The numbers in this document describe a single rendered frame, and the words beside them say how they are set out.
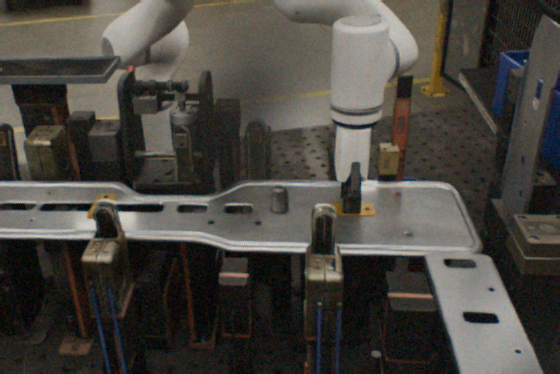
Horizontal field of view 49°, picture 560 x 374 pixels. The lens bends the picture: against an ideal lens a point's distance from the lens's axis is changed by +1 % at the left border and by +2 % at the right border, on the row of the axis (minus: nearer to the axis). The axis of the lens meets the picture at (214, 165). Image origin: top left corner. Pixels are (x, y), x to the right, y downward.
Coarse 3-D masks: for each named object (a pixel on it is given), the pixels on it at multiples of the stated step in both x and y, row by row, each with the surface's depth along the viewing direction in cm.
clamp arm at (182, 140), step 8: (176, 128) 120; (184, 128) 120; (176, 136) 120; (184, 136) 120; (192, 136) 123; (176, 144) 121; (184, 144) 121; (192, 144) 123; (176, 152) 122; (184, 152) 122; (192, 152) 123; (176, 160) 122; (184, 160) 122; (192, 160) 123; (176, 168) 123; (184, 168) 123; (192, 168) 123; (176, 176) 123; (184, 176) 123; (192, 176) 123
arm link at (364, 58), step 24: (336, 24) 92; (360, 24) 90; (384, 24) 91; (336, 48) 93; (360, 48) 90; (384, 48) 91; (336, 72) 94; (360, 72) 92; (384, 72) 94; (336, 96) 96; (360, 96) 94
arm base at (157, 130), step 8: (160, 112) 161; (168, 112) 163; (144, 120) 162; (152, 120) 161; (160, 120) 162; (168, 120) 164; (144, 128) 163; (152, 128) 163; (160, 128) 163; (168, 128) 165; (144, 136) 165; (152, 136) 164; (160, 136) 164; (168, 136) 166; (152, 144) 165; (160, 144) 166; (168, 144) 167
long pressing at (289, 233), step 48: (0, 192) 122; (48, 192) 121; (96, 192) 120; (240, 192) 117; (288, 192) 115; (336, 192) 114; (384, 192) 113; (432, 192) 112; (48, 240) 108; (144, 240) 106; (192, 240) 105; (240, 240) 103; (288, 240) 102; (336, 240) 101; (384, 240) 100; (432, 240) 100; (480, 240) 100
